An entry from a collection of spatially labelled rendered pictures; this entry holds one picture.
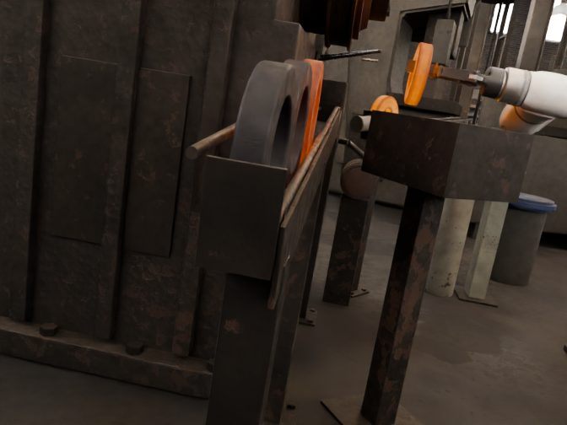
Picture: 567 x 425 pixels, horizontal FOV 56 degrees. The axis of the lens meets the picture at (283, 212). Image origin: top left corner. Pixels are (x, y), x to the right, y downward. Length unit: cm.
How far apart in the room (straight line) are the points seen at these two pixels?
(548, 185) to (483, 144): 290
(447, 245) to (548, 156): 172
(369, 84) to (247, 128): 388
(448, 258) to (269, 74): 190
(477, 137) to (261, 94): 62
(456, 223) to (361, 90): 224
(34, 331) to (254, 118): 107
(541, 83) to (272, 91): 105
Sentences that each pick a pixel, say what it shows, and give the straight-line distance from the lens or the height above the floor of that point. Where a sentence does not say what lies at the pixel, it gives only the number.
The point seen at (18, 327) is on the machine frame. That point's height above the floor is 7.
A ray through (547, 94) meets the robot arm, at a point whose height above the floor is 82.
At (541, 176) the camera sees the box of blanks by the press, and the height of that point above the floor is 48.
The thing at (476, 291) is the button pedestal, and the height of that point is 4.
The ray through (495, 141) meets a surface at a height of 70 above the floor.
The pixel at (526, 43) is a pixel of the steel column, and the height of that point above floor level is 230.
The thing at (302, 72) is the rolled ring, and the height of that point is 75.
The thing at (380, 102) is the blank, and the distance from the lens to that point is 203.
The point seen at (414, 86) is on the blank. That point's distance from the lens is 138.
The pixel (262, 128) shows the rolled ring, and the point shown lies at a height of 68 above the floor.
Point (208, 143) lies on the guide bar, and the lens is 52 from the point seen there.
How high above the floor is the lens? 71
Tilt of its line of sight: 12 degrees down
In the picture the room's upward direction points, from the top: 9 degrees clockwise
